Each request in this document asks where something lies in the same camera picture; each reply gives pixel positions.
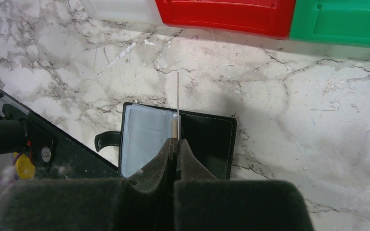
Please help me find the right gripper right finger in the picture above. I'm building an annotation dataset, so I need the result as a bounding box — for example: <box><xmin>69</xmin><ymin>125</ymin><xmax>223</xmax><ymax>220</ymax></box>
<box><xmin>173</xmin><ymin>140</ymin><xmax>314</xmax><ymax>231</ymax></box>

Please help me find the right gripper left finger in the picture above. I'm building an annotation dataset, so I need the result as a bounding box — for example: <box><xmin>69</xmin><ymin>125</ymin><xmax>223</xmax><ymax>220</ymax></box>
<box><xmin>0</xmin><ymin>138</ymin><xmax>176</xmax><ymax>231</ymax></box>

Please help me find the black leather card holder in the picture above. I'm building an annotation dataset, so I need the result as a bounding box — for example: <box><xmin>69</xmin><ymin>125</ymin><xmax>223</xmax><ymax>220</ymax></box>
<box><xmin>94</xmin><ymin>103</ymin><xmax>237</xmax><ymax>180</ymax></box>

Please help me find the white plastic bin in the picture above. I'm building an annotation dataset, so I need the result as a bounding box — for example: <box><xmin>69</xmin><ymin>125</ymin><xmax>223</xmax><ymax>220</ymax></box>
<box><xmin>80</xmin><ymin>0</ymin><xmax>163</xmax><ymax>26</ymax></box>

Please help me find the red plastic bin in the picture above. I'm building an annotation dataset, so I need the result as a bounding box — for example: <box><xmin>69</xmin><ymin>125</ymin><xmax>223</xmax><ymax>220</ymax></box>
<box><xmin>156</xmin><ymin>0</ymin><xmax>296</xmax><ymax>40</ymax></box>

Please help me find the green plastic bin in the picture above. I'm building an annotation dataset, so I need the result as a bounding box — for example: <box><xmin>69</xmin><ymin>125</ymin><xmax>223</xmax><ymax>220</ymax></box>
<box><xmin>290</xmin><ymin>0</ymin><xmax>370</xmax><ymax>47</ymax></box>

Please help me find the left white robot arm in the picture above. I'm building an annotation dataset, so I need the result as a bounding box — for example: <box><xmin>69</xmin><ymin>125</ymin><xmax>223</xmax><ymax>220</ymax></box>
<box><xmin>0</xmin><ymin>93</ymin><xmax>28</xmax><ymax>155</ymax></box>

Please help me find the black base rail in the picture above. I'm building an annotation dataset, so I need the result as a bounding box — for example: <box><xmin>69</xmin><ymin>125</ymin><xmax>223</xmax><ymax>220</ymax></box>
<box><xmin>0</xmin><ymin>90</ymin><xmax>120</xmax><ymax>179</ymax></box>

